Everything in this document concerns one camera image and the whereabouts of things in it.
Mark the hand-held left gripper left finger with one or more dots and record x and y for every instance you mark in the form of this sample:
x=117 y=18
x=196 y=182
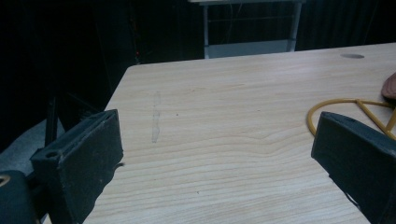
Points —
x=84 y=161

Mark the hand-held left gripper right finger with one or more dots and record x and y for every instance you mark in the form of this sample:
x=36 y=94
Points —
x=358 y=155

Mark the black stand leg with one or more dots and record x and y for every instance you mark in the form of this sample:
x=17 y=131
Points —
x=51 y=124

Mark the brown round object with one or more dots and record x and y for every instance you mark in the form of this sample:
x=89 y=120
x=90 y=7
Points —
x=390 y=87

